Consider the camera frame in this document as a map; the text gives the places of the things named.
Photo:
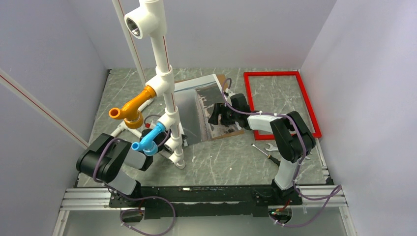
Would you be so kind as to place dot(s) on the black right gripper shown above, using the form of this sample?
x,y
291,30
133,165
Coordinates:
x,y
218,109

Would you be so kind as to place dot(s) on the black and white photo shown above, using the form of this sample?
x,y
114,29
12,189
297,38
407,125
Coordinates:
x,y
195,107

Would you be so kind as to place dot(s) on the yellow black screwdriver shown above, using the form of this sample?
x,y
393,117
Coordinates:
x,y
270,157

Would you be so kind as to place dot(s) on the red picture frame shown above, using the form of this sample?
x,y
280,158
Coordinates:
x,y
246,76

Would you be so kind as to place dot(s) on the blue pipe elbow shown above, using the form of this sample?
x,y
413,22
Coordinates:
x,y
147,145

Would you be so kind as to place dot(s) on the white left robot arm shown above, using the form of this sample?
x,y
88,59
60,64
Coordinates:
x,y
103,161

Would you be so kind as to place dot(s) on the orange pipe elbow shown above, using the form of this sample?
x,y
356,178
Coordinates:
x,y
130,113

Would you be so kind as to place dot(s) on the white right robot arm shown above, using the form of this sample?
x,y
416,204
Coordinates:
x,y
293,138

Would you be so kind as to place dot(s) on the silver open-end wrench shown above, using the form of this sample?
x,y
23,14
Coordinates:
x,y
272,148

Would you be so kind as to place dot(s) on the white pipe stand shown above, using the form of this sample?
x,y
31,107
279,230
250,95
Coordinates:
x,y
149,19

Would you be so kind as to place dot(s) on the white pole with red stripe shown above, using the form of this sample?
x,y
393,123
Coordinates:
x,y
129,39

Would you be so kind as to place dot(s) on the white diagonal pole left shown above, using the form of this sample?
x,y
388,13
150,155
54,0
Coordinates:
x,y
11,84

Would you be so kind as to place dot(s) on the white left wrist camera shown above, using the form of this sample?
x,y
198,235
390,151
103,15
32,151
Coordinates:
x,y
150,125

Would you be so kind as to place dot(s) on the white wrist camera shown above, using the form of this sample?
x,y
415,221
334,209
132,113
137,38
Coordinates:
x,y
150,125
228,94

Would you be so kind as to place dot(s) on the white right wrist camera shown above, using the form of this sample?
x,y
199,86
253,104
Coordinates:
x,y
228,94

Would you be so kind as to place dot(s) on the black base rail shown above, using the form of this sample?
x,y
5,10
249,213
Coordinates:
x,y
215,200

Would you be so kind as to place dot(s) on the aluminium extrusion frame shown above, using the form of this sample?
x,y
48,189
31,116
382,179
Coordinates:
x,y
79,199

